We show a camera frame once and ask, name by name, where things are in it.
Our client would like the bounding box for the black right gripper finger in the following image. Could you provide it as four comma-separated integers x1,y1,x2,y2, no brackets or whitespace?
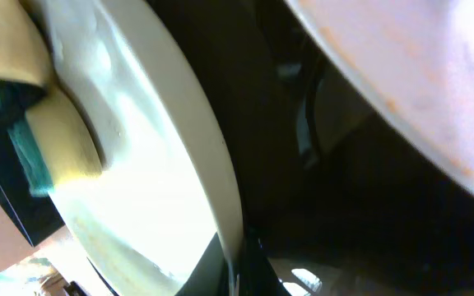
176,234,289,296

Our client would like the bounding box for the white plate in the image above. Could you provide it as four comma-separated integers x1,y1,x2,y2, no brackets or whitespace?
27,0,243,295

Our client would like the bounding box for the yellow green sponge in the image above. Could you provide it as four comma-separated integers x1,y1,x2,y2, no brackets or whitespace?
0,0,105,197

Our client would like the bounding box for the brown serving tray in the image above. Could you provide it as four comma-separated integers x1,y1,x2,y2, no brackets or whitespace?
151,1,474,295

